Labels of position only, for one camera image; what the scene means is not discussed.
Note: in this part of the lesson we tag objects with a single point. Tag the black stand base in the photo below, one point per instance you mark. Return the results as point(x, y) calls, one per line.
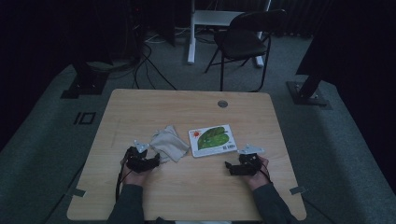
point(87, 84)
point(306, 95)

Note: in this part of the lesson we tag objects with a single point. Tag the grey round table grommet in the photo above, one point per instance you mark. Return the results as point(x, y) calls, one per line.
point(222, 104)

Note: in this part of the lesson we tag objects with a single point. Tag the white book with green leaf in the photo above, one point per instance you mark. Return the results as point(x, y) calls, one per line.
point(213, 140)

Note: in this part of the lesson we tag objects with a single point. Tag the person's right hand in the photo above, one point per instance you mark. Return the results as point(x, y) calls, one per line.
point(258, 180)

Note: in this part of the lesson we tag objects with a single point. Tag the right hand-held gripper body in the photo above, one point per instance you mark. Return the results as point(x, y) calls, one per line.
point(250, 165)

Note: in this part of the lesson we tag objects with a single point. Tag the grey cloth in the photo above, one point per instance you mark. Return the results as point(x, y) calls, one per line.
point(169, 144)

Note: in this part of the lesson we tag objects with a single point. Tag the person's left hand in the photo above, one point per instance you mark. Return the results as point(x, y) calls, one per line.
point(137, 179)

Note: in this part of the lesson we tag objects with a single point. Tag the white desk frame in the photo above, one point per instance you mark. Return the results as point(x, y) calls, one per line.
point(207, 18)

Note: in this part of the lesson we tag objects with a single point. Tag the grey tape piece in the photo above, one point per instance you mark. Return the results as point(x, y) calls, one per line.
point(298, 190)
point(78, 192)

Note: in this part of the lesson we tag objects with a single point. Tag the black folding chair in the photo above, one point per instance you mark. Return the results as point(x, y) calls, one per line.
point(243, 43)

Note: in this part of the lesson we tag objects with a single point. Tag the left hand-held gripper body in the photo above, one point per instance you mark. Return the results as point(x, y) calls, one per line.
point(140, 161)

